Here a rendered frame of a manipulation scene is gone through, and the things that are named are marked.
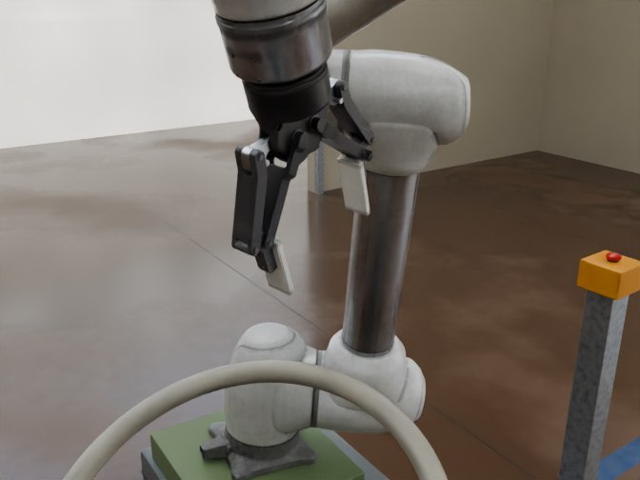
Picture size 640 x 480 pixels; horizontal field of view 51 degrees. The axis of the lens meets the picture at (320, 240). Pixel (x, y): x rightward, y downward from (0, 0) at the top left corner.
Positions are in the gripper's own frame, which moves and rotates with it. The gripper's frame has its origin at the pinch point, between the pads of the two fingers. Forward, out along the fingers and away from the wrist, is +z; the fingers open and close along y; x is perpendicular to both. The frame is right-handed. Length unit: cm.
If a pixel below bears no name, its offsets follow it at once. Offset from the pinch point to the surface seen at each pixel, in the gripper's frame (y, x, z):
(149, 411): 17.3, -20.4, 24.9
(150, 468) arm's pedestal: 11, -53, 79
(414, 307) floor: -185, -119, 251
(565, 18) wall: -644, -213, 290
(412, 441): 3.3, 11.4, 24.5
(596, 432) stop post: -80, 14, 133
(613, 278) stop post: -94, 8, 86
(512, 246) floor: -306, -113, 300
